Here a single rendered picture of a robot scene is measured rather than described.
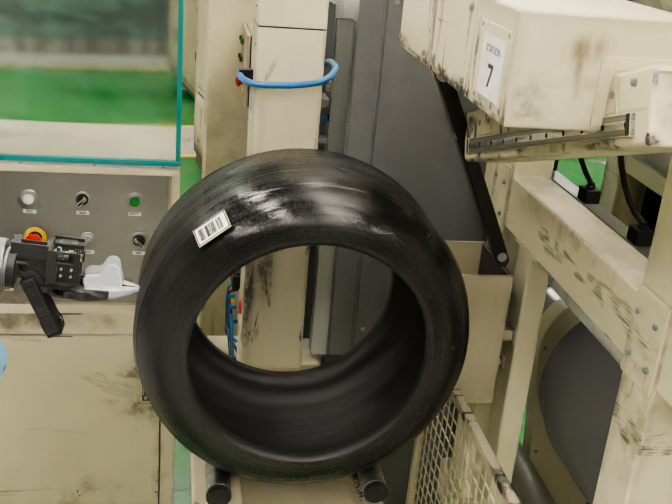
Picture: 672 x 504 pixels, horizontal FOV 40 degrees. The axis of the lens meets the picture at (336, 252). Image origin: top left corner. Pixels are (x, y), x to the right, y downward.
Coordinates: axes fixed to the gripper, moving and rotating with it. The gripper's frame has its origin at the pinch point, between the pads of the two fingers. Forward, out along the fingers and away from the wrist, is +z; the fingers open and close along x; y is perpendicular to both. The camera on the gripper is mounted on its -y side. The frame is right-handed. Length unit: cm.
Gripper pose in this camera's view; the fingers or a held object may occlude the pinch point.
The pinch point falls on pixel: (131, 291)
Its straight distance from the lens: 158.0
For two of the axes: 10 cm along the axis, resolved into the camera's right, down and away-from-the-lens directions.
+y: 2.0, -9.2, -3.5
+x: -1.5, -3.8, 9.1
